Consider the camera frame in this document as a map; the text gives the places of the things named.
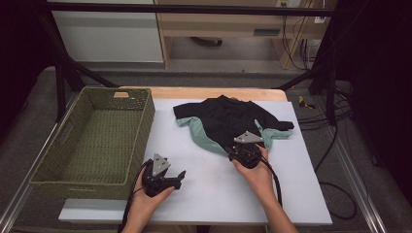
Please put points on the black curtain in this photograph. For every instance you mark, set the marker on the black curtain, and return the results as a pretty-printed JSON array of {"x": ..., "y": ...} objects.
[
  {"x": 382, "y": 81},
  {"x": 19, "y": 58}
]

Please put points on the black horizontal frame bar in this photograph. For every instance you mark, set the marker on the black horizontal frame bar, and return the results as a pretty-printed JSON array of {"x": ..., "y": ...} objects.
[{"x": 194, "y": 8}]

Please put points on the black metal stand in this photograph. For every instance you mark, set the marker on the black metal stand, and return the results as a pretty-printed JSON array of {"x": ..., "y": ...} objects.
[
  {"x": 329, "y": 81},
  {"x": 60, "y": 90}
]

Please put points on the aluminium rail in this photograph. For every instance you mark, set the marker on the aluminium rail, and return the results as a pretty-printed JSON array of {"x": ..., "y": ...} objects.
[
  {"x": 359, "y": 187},
  {"x": 19, "y": 197}
]

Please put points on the black and mint shirt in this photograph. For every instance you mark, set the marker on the black and mint shirt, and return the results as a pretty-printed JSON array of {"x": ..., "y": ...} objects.
[{"x": 226, "y": 119}]

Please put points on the person's left hand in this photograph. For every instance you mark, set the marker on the person's left hand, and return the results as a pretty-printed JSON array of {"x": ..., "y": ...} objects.
[{"x": 144, "y": 202}]

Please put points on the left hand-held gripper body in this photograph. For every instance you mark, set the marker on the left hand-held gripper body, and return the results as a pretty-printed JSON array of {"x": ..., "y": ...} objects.
[{"x": 158, "y": 174}]

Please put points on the white table board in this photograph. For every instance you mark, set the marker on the white table board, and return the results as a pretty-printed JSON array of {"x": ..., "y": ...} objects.
[{"x": 200, "y": 194}]

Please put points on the yellow and black tape piece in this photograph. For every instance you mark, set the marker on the yellow and black tape piece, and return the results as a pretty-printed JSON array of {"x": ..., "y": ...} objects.
[{"x": 304, "y": 103}]

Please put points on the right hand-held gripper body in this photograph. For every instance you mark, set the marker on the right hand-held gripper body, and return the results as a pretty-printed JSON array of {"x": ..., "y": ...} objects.
[{"x": 246, "y": 152}]

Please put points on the white power strip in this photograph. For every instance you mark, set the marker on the white power strip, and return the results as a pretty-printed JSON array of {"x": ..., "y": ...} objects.
[{"x": 319, "y": 19}]

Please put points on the white cabinet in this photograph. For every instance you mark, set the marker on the white cabinet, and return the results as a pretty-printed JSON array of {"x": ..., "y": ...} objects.
[{"x": 107, "y": 39}]

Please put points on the person's right hand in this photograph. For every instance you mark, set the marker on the person's right hand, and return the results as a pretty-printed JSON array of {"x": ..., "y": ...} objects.
[{"x": 259, "y": 179}]

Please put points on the wooden desk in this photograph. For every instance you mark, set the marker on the wooden desk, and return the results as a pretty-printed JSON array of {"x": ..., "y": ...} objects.
[{"x": 220, "y": 24}]

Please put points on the green woven basket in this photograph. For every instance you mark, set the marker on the green woven basket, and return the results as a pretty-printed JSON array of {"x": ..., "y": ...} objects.
[{"x": 97, "y": 145}]

